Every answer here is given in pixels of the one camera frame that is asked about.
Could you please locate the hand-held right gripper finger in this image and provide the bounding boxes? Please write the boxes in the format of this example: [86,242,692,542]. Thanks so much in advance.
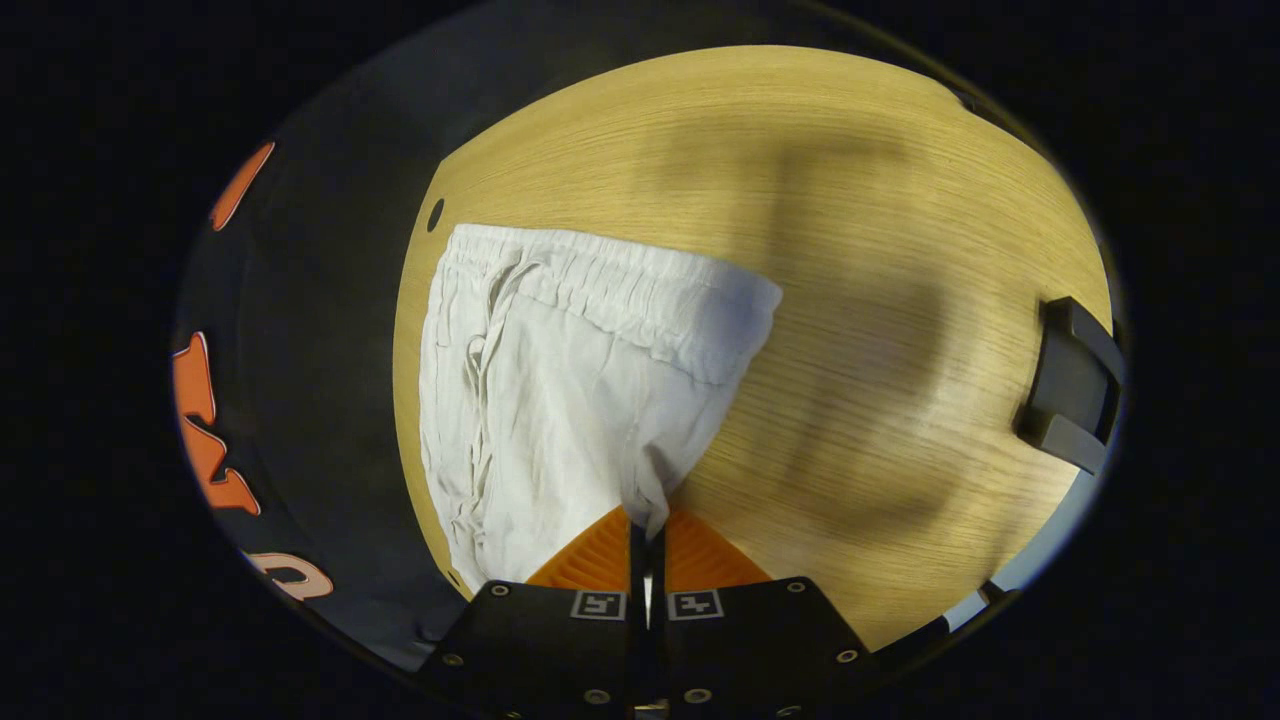
[648,508,881,720]
[420,505,651,720]

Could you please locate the dark grey bracket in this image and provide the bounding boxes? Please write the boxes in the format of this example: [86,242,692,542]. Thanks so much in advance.
[1015,296,1126,475]

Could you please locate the white jeans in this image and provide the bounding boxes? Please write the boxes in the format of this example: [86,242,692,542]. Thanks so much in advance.
[418,223,784,593]

